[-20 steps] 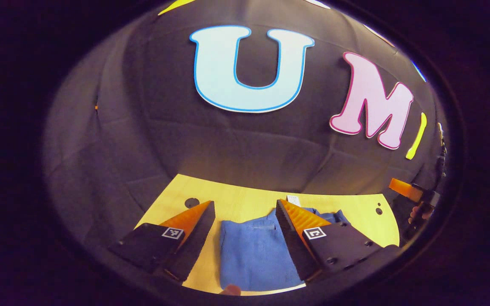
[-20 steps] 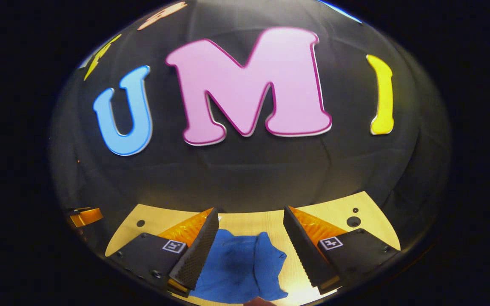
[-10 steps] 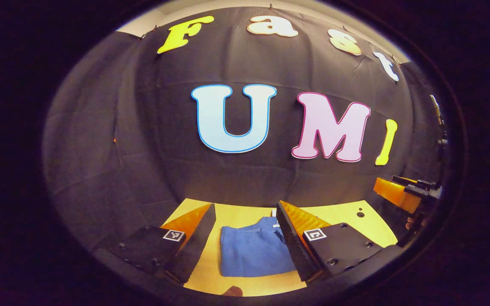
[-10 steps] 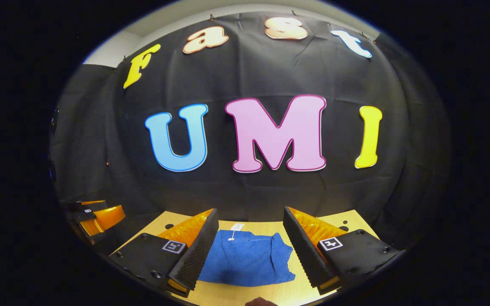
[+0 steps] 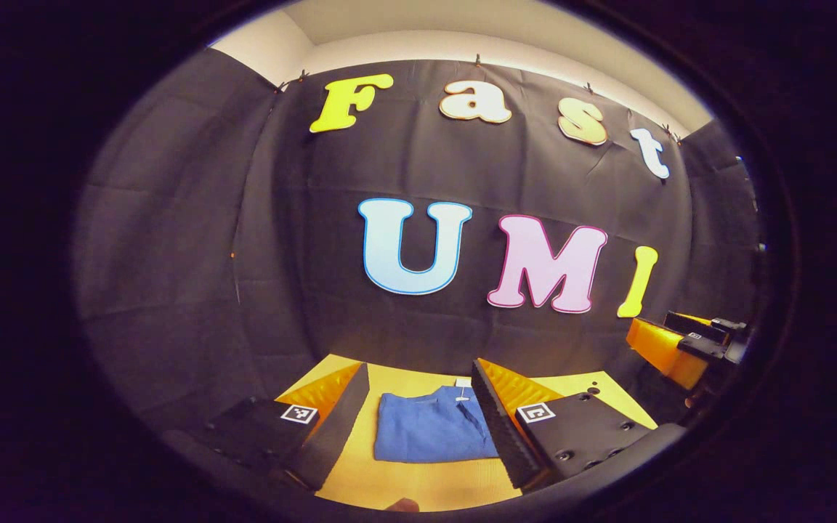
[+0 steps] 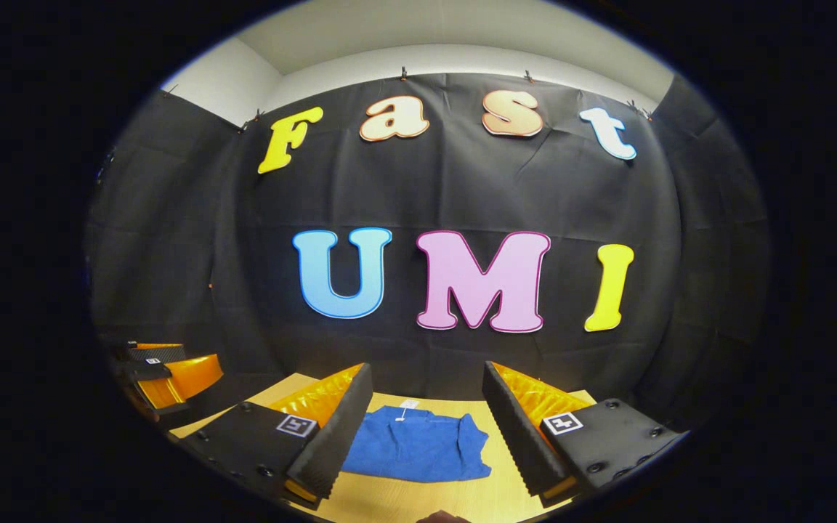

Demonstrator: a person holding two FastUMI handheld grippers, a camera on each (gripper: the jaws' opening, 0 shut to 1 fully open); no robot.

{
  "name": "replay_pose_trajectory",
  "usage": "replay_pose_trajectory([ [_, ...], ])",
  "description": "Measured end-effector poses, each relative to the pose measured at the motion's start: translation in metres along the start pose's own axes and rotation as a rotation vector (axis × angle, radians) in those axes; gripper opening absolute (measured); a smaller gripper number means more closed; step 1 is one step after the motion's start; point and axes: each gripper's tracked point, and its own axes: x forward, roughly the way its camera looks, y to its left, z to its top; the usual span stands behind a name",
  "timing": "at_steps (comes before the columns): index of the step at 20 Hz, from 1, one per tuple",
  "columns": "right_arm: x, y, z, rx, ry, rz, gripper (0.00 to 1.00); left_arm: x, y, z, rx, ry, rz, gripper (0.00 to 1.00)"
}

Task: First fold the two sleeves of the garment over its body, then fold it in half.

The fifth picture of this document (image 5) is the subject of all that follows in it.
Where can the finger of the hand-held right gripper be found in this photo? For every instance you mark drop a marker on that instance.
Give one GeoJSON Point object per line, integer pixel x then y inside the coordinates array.
{"type": "Point", "coordinates": [662, 349]}
{"type": "Point", "coordinates": [691, 325]}

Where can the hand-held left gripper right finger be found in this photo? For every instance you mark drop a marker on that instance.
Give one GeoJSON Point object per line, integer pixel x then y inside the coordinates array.
{"type": "Point", "coordinates": [498, 421]}

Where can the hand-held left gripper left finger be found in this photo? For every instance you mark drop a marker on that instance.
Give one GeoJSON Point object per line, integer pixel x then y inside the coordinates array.
{"type": "Point", "coordinates": [338, 428]}

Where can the black backdrop cloth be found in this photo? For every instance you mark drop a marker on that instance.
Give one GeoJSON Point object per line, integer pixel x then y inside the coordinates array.
{"type": "Point", "coordinates": [462, 181]}

